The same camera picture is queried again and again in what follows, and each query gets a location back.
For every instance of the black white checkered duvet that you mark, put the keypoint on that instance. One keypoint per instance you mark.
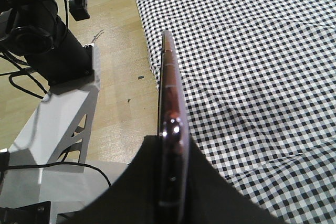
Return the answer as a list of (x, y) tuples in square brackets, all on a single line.
[(259, 84)]

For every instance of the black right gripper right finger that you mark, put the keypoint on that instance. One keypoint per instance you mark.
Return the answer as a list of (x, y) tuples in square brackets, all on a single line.
[(211, 199)]

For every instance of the black foldable phone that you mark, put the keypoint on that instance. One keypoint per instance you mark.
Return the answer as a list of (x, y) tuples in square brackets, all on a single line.
[(173, 134)]

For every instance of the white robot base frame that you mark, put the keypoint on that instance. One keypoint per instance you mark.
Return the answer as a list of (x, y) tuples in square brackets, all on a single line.
[(48, 177)]

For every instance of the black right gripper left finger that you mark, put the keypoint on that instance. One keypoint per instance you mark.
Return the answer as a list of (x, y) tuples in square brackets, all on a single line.
[(131, 190)]

